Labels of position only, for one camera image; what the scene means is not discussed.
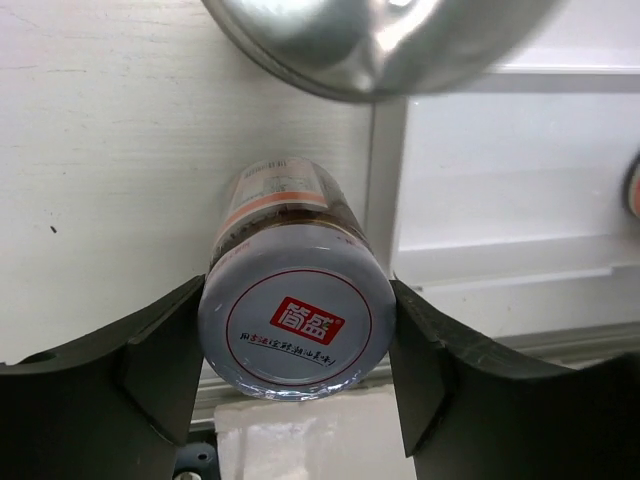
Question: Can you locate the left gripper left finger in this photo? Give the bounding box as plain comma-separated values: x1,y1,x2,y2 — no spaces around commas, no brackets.
1,276,204,479

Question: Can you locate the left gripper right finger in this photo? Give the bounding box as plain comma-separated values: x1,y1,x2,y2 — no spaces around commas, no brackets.
389,281,639,479

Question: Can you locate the brown spice jar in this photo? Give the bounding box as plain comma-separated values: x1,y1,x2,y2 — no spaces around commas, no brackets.
621,153,640,218
198,158,396,401

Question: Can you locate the blue-label silver-cap jar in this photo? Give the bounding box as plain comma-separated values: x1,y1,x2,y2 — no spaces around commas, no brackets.
204,0,559,104

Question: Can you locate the white tiered organizer tray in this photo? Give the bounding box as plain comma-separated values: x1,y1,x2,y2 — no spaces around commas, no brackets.
366,65,639,348

